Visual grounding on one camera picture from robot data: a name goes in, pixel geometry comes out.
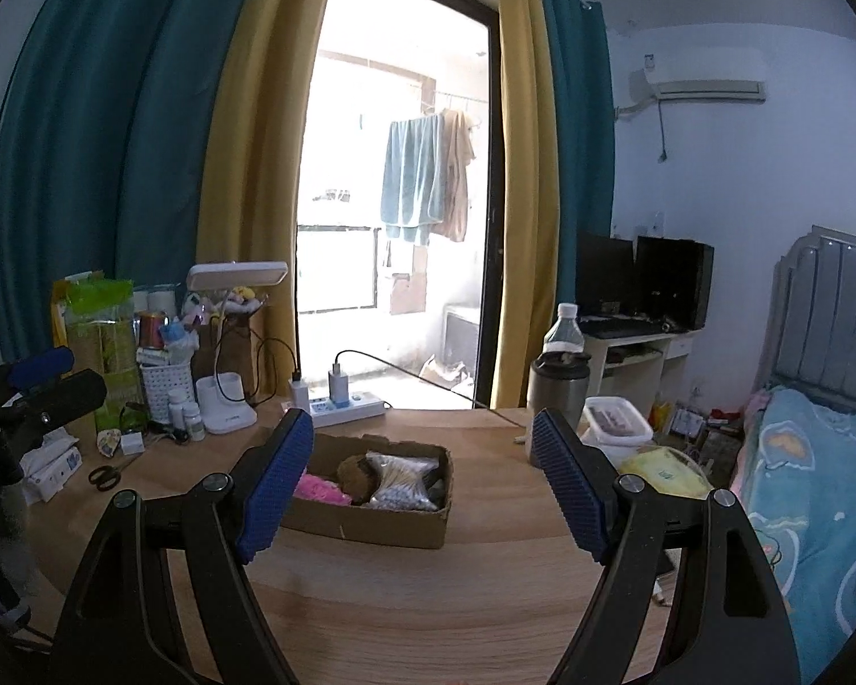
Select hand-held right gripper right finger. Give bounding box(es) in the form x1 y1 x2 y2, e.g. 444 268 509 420
530 406 805 685

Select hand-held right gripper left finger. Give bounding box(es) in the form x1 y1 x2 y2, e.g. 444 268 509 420
46 408 316 685

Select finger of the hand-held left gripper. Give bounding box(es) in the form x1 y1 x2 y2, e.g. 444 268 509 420
6 346 76 393
10 369 110 438

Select pink plush toy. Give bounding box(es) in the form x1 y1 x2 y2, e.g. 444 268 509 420
292 472 356 509

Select brown plush pouch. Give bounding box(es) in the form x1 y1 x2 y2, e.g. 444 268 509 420
335 454 378 505

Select cardboard box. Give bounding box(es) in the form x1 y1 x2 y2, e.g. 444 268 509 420
278 432 455 550

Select bag of cotton swabs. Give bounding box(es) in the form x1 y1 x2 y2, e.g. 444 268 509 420
360 451 438 515

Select white tissue pack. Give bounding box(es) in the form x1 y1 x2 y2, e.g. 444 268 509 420
20 428 88 505

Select green snack package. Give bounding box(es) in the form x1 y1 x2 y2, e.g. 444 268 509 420
64 277 148 416

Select white plastic container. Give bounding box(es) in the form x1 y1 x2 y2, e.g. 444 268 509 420
580 395 655 470

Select steel tumbler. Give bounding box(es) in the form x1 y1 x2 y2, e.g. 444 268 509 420
526 351 592 470

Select black scissors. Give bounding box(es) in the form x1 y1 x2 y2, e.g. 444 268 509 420
87 452 145 493

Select yellow tissue pack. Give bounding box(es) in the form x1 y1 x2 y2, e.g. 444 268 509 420
615 444 716 502

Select white plastic basket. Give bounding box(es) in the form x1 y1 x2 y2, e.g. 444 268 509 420
138 360 198 425

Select white power strip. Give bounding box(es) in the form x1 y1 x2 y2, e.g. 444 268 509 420
280 390 389 422

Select red can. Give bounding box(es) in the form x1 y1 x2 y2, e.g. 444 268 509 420
138 310 170 350

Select brown paper bag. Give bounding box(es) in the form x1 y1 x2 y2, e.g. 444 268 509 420
198 312 267 404

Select white computer desk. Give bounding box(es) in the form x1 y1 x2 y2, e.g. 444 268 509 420
576 327 695 438

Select clear water bottle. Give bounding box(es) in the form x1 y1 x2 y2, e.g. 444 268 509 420
543 303 585 358

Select black keyboard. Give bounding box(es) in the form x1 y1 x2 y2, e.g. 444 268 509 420
578 317 676 341

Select small plush toys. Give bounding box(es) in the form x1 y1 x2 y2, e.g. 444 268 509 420
180 287 267 324

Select white desk lamp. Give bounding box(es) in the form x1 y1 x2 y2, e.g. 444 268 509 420
187 261 290 438

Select black monitor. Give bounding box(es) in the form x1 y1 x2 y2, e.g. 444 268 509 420
575 230 640 320

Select teal curtain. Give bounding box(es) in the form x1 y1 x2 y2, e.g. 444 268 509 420
530 0 616 366
0 0 273 381

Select black computer tower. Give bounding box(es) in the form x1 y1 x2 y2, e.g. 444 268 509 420
635 234 716 333

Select blue printed blanket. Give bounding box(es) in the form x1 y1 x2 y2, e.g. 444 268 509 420
726 384 856 661

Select yellow curtain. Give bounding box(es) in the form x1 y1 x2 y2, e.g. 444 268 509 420
483 0 563 413
195 0 345 402

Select grey bed headboard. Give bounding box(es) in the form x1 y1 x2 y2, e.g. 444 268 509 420
751 223 856 409

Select beige hanging towel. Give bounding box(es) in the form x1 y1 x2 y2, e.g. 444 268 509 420
434 107 477 244

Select blue hanging towel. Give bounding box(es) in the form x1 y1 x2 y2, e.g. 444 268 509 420
379 111 448 248

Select white air conditioner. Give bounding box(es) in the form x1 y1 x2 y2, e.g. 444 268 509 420
626 49 769 106

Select white charger with black cable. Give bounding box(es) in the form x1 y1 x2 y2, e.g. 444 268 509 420
288 369 316 413

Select black charging cable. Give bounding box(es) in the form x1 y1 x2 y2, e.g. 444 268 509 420
212 334 302 409

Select dark door frame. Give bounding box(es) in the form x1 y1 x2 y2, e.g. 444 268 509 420
328 0 506 404

